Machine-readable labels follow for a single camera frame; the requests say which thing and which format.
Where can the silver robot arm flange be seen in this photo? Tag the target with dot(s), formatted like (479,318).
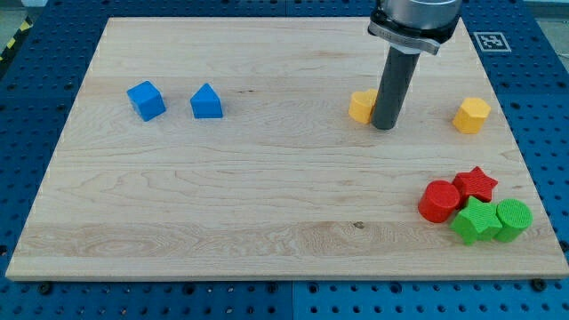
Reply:
(415,26)

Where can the yellow hexagon block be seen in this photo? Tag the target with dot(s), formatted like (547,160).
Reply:
(471,115)

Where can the wooden board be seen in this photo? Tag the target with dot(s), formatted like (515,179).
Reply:
(286,186)

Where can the yellow heart block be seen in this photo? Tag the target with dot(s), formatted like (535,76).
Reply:
(362,104)

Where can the blue triangle block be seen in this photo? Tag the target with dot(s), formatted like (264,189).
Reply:
(206,103)

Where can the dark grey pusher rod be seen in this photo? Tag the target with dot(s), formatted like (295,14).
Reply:
(395,80)

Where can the blue cube block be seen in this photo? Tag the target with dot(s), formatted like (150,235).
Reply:
(146,100)

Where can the red cylinder block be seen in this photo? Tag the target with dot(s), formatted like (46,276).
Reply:
(438,201)

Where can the red star block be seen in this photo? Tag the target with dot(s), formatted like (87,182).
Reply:
(474,183)

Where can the green star block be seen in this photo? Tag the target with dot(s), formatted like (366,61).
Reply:
(476,221)

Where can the green cylinder block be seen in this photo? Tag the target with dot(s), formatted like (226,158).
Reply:
(515,217)

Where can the white fiducial marker tag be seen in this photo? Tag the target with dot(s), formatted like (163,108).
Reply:
(490,41)

